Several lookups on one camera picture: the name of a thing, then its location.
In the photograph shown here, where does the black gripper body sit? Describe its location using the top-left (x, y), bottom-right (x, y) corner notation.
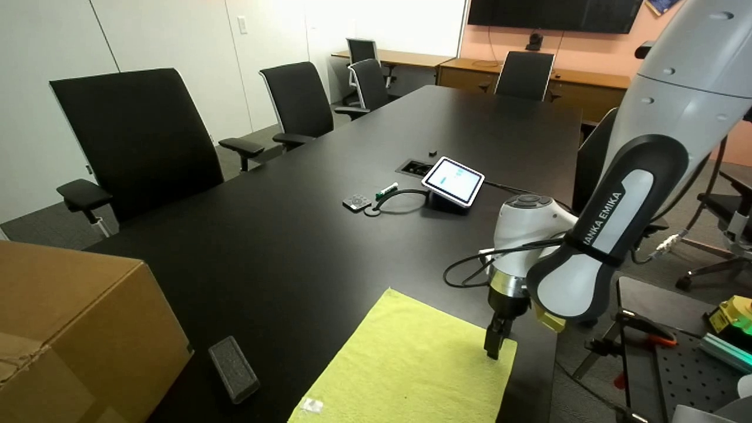
top-left (488, 291), bottom-right (528, 339)

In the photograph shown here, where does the yellow-green towel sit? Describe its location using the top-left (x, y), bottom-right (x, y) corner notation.
top-left (286, 289), bottom-right (517, 423)

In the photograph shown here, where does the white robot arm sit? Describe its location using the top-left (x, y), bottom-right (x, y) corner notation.
top-left (484, 0), bottom-right (752, 356)

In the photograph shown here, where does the white touchscreen tablet controller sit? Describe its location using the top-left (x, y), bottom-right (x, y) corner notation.
top-left (421, 155), bottom-right (486, 210)

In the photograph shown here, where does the right side black office chair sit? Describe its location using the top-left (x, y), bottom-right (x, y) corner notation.
top-left (570, 108), bottom-right (618, 215)

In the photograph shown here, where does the yellow green packet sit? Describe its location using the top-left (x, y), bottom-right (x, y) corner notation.
top-left (707, 296), bottom-right (752, 337)

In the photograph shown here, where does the far right rolling chair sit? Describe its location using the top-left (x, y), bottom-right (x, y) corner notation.
top-left (670, 164), bottom-right (752, 291)

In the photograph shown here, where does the head end black office chair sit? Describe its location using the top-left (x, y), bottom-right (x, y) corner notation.
top-left (495, 52), bottom-right (553, 102)

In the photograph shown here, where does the far left black office chair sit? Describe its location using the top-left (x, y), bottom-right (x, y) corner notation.
top-left (336, 38), bottom-right (395, 119)

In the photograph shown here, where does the black table power outlet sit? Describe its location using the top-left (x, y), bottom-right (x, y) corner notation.
top-left (208, 337), bottom-right (261, 405)

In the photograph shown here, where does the near left black office chair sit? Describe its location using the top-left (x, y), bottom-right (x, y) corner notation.
top-left (47, 65), bottom-right (268, 240)

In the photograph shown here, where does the brown cardboard box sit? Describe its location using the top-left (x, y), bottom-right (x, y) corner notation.
top-left (0, 242), bottom-right (192, 423)

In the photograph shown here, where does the black table cable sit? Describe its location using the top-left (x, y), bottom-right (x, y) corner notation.
top-left (361, 182), bottom-right (524, 218)

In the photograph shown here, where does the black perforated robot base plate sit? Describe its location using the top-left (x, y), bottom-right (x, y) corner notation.
top-left (616, 275), bottom-right (752, 423)

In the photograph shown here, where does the wall mounted black television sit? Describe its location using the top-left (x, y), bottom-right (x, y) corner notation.
top-left (468, 0), bottom-right (642, 32)

